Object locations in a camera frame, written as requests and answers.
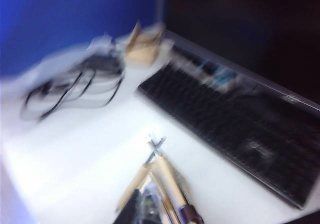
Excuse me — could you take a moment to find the white crumpled bundle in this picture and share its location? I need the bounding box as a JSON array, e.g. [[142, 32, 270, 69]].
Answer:
[[14, 31, 131, 110]]

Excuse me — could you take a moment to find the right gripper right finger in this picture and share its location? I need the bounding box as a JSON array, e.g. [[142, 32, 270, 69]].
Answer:
[[178, 204, 205, 224]]

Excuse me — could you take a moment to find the dark computer monitor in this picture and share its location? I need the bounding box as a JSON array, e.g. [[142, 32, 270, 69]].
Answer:
[[159, 0, 320, 110]]

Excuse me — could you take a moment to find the small beige cardboard piece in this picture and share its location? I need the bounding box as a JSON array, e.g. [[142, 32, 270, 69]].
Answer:
[[124, 20, 167, 66]]

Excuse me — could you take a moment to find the black cable bundle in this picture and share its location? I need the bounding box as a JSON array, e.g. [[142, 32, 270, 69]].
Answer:
[[21, 55, 126, 122]]

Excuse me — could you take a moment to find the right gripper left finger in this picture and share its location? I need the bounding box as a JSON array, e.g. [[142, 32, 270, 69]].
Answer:
[[112, 189, 142, 224]]

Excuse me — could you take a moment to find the beige canvas desk calendar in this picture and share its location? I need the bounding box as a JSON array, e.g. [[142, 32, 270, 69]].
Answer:
[[113, 133, 201, 224]]

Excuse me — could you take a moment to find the black computer keyboard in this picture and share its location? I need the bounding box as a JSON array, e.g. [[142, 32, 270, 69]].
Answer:
[[136, 44, 320, 211]]

